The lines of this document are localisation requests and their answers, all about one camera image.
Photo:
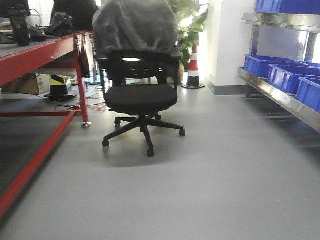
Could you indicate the blue bin middle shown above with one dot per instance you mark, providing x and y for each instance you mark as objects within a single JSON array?
[{"x": 286, "y": 77}]

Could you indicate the grey fleece jacket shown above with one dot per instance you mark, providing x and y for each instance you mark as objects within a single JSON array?
[{"x": 139, "y": 25}]

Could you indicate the green potted plant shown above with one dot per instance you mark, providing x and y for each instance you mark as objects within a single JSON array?
[{"x": 191, "y": 16}]

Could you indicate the cardboard box under bench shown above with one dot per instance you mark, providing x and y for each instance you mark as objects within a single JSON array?
[{"x": 30, "y": 83}]

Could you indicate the blue bin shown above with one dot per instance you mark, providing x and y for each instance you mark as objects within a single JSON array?
[
  {"x": 308, "y": 92},
  {"x": 258, "y": 65},
  {"x": 286, "y": 77}
]

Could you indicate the blue bin far left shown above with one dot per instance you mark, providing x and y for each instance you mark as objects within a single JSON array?
[{"x": 258, "y": 65}]

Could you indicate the black office chair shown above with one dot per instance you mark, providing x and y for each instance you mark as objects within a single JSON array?
[{"x": 144, "y": 83}]

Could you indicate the metal storage shelf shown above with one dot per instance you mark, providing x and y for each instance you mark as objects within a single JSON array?
[{"x": 309, "y": 23}]

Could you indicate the blue bin near right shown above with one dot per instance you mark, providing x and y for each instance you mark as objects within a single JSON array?
[{"x": 308, "y": 92}]

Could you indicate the orange white traffic cone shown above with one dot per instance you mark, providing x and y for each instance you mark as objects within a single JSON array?
[{"x": 193, "y": 81}]

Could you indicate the black bag on bench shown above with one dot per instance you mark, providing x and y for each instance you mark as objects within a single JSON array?
[{"x": 60, "y": 25}]

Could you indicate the yellow black striped box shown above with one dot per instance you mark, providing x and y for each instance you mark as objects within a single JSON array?
[{"x": 60, "y": 85}]

